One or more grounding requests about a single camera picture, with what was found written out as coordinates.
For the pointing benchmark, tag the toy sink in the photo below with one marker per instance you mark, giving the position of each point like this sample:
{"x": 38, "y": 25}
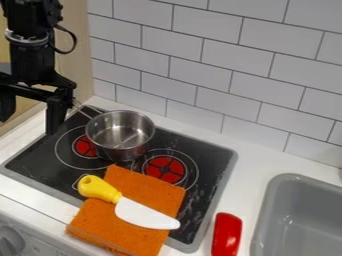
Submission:
{"x": 298, "y": 216}

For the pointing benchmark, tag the toy stove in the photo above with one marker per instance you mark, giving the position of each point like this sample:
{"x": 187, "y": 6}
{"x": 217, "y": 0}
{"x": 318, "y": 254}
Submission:
{"x": 120, "y": 166}

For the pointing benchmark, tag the orange cloth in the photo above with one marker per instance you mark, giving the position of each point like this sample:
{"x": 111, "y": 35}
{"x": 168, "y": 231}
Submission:
{"x": 127, "y": 213}

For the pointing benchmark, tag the red toy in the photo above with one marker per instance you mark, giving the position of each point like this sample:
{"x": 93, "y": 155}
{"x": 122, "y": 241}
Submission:
{"x": 226, "y": 235}

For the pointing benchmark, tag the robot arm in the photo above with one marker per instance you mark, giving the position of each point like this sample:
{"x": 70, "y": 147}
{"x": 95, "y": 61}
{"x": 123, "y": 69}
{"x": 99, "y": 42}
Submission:
{"x": 27, "y": 18}

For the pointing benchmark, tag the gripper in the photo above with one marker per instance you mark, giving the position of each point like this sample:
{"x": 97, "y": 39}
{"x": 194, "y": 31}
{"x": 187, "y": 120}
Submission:
{"x": 33, "y": 68}

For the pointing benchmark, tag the yellow and white toy knife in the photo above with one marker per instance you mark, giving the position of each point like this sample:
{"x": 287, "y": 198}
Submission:
{"x": 122, "y": 203}

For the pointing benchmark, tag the silver pot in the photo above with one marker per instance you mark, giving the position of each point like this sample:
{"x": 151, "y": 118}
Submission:
{"x": 119, "y": 135}

